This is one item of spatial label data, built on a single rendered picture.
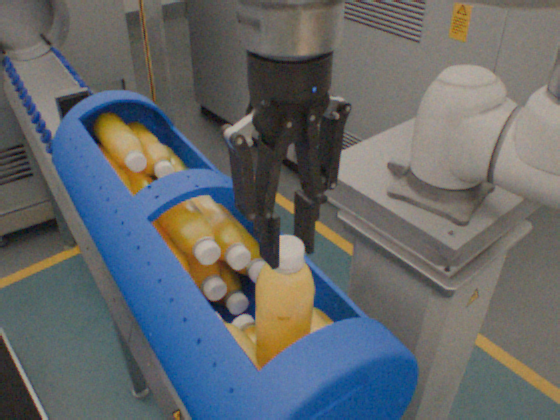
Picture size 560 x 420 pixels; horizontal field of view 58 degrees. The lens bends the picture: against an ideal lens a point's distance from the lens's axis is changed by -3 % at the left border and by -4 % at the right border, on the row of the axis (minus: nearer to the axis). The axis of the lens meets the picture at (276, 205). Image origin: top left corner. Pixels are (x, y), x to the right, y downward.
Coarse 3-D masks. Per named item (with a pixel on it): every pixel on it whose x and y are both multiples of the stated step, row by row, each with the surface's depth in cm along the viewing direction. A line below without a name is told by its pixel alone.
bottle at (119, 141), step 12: (96, 120) 116; (108, 120) 114; (120, 120) 115; (96, 132) 115; (108, 132) 111; (120, 132) 109; (132, 132) 112; (108, 144) 109; (120, 144) 107; (132, 144) 107; (120, 156) 107
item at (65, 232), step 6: (48, 186) 234; (48, 192) 237; (54, 198) 239; (54, 204) 241; (54, 210) 242; (60, 210) 244; (60, 216) 246; (60, 222) 247; (60, 228) 249; (66, 228) 251; (66, 234) 252; (66, 240) 254; (72, 240) 256; (66, 246) 259; (72, 246) 259
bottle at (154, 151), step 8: (136, 128) 120; (144, 128) 120; (144, 136) 116; (152, 136) 117; (144, 144) 114; (152, 144) 113; (160, 144) 115; (144, 152) 112; (152, 152) 112; (160, 152) 112; (152, 160) 111; (160, 160) 111; (168, 160) 113; (152, 168) 111
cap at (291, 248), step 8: (280, 240) 59; (288, 240) 59; (296, 240) 59; (280, 248) 58; (288, 248) 58; (296, 248) 58; (304, 248) 58; (280, 256) 57; (288, 256) 57; (296, 256) 57; (280, 264) 57; (288, 264) 57; (296, 264) 58
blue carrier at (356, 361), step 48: (96, 96) 114; (96, 144) 101; (192, 144) 116; (96, 192) 94; (144, 192) 86; (192, 192) 85; (96, 240) 94; (144, 240) 80; (144, 288) 77; (192, 288) 70; (336, 288) 81; (192, 336) 67; (336, 336) 61; (384, 336) 64; (192, 384) 65; (240, 384) 59; (288, 384) 57; (336, 384) 57; (384, 384) 64
